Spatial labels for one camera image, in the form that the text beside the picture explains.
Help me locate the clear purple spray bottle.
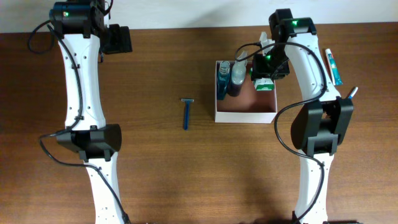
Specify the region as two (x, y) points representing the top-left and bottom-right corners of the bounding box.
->
(228, 60), (247, 97)

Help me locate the teal mouthwash bottle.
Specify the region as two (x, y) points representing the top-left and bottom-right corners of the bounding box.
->
(216, 61), (231, 100)

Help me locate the green white soap box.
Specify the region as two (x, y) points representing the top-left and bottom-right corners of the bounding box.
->
(253, 78), (275, 91)

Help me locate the white box pink interior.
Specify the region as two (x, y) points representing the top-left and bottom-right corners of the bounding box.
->
(214, 61), (278, 124)

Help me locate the blue white toothbrush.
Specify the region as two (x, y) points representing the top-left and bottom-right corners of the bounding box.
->
(348, 86), (358, 99)

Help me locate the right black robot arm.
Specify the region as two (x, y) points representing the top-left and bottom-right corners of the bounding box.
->
(251, 9), (354, 223)

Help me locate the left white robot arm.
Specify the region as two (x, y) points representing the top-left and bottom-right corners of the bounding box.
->
(49, 1), (132, 223)

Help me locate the white teal toothpaste tube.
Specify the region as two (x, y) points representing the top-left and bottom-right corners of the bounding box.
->
(325, 49), (343, 85)

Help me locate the left black cable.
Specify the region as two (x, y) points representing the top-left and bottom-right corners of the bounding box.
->
(27, 0), (132, 224)

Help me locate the blue disposable razor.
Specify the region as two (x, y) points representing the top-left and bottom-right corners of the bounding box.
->
(181, 98), (194, 131)

